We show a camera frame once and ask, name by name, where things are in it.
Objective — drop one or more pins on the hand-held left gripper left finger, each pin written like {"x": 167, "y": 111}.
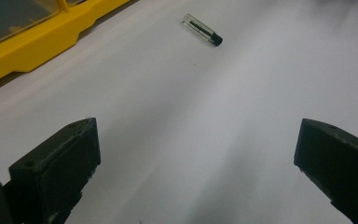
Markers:
{"x": 56, "y": 168}

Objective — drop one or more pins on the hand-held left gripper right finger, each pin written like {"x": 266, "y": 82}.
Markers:
{"x": 338, "y": 161}

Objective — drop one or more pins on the yellow drawer organizer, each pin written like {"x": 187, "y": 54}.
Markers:
{"x": 34, "y": 43}

